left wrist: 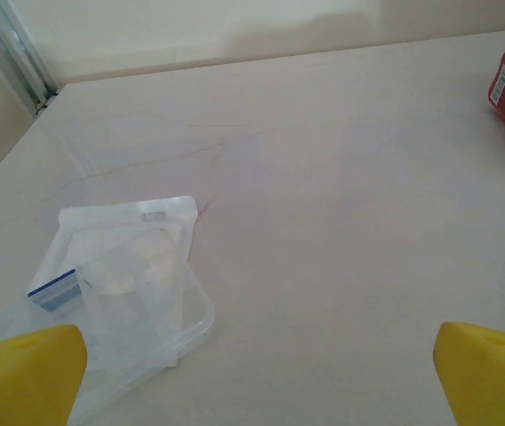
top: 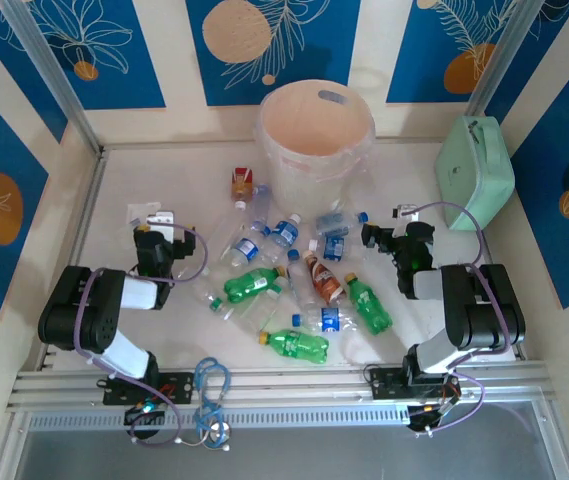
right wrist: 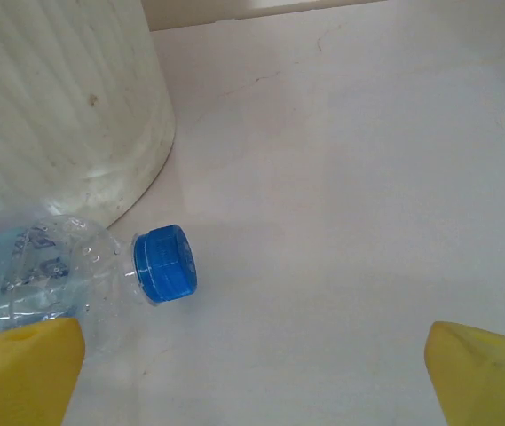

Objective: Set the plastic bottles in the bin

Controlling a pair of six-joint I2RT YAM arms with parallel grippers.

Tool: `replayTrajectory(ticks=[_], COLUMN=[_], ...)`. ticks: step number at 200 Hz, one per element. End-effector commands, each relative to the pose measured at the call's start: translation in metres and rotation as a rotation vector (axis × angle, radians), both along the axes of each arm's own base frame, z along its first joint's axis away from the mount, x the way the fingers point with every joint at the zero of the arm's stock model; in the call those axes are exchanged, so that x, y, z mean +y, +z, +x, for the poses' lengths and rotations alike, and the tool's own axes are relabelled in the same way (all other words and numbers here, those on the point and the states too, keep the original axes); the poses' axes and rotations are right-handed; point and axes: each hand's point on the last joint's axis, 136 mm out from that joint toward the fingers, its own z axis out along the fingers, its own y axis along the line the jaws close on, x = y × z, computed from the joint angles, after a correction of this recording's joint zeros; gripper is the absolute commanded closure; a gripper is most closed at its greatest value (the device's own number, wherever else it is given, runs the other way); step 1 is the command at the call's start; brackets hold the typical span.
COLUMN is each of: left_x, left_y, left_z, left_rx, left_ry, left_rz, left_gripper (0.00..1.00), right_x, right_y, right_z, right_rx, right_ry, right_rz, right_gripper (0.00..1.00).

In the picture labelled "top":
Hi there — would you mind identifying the large clear plastic bottle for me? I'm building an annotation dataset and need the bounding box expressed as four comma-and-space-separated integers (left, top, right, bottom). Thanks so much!
207, 209, 248, 264

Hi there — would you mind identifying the water bottle white cap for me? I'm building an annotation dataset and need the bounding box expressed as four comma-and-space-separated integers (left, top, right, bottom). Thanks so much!
261, 213, 303, 264
307, 234, 353, 264

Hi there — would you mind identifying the crushed water bottle blue cap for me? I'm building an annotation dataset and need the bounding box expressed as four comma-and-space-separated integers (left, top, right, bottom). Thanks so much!
315, 210, 369, 236

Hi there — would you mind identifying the clear bottle green cap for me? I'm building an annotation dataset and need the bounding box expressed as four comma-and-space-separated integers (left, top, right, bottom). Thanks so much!
181, 272, 238, 321

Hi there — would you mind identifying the brown chocolate drink bottle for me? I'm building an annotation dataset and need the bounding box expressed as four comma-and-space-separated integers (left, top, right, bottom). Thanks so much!
302, 249, 346, 306

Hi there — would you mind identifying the red label juice bottle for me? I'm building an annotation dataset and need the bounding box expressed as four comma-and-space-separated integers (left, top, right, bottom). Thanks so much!
230, 167, 256, 211

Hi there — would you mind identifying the bluish clear plastic bottle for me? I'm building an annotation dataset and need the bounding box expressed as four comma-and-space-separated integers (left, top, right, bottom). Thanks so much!
249, 183, 273, 234

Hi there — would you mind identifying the clear bottle blue cap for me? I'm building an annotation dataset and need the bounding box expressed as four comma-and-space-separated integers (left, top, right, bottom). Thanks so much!
285, 248, 320, 309

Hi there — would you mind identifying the white plastic bin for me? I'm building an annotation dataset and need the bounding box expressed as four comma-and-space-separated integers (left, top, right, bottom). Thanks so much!
255, 79, 376, 214

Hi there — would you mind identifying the clear plastic packet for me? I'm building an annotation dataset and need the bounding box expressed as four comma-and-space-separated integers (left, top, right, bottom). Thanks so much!
126, 201, 163, 226

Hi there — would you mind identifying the mint green zip case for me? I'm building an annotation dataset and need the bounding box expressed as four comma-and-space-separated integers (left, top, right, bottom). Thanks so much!
433, 115, 516, 232

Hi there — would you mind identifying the blue stethoscope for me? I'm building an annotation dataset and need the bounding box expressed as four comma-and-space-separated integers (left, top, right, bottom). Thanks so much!
193, 357, 235, 452

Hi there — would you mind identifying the grey metal panel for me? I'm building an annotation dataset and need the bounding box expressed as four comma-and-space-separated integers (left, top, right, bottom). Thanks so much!
0, 399, 569, 480

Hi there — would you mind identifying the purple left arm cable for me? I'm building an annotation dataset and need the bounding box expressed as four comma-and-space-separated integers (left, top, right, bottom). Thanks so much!
73, 223, 210, 447

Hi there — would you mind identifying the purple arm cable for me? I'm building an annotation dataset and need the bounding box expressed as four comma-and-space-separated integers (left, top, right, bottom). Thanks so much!
73, 223, 210, 447
406, 201, 513, 436

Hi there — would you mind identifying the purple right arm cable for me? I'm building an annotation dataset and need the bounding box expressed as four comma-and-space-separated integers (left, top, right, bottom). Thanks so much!
406, 201, 513, 436

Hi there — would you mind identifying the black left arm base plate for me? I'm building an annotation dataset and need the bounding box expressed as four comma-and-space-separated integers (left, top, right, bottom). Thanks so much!
102, 372, 196, 406

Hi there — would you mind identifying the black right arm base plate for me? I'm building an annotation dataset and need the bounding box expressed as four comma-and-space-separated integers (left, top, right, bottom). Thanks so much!
367, 367, 463, 401

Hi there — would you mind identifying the black connector module with wires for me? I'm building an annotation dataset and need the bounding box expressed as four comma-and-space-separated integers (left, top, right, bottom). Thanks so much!
406, 403, 460, 432
123, 403, 166, 427

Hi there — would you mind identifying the long aluminium base rail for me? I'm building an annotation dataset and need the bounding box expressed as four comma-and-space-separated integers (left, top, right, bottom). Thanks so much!
6, 362, 558, 412

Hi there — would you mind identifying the aluminium frame post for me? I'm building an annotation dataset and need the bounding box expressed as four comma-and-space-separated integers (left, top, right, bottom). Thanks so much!
465, 0, 548, 117
1, 0, 104, 155

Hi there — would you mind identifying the grey slotted cable duct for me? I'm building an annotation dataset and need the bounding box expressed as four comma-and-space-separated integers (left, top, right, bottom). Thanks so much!
26, 405, 411, 432

